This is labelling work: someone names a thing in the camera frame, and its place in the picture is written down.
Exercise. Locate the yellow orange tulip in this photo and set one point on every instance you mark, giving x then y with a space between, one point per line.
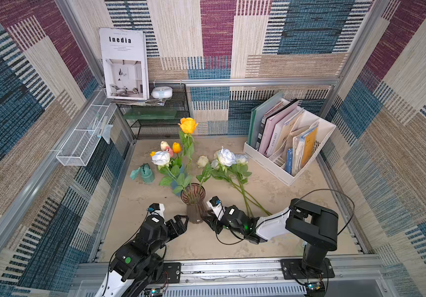
176 148

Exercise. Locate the pink book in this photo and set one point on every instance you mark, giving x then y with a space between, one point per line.
269 121

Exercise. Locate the white file organizer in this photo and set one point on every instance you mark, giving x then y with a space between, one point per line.
279 158

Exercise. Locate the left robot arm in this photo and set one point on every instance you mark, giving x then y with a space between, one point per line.
136 268

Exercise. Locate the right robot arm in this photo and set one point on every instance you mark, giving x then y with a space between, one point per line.
314 224

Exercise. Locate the black wire shelf rack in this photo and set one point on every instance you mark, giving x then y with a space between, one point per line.
158 129

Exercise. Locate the orange rose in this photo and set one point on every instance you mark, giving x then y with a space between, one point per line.
187 127

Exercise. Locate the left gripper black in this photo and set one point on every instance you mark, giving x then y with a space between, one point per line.
181 228

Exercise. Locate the Inedia magazine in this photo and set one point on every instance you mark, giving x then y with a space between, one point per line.
124 60

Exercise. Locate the blue cylindrical vase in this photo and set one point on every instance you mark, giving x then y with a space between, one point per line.
177 180

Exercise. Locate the green folder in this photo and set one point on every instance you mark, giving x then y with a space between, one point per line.
257 114

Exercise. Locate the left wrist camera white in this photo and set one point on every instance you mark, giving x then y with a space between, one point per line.
157 209

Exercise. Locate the pink tulip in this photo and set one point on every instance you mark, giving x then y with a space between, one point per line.
170 151

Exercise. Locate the orange yellow booklet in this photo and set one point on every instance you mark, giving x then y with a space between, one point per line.
304 148

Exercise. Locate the green glass shelf plate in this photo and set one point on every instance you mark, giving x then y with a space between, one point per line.
150 114

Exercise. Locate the white tulip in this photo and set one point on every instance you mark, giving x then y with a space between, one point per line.
164 146

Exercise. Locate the white round device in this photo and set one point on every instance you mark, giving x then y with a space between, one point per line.
163 92

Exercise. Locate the teal small watering can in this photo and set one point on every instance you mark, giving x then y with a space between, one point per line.
144 172

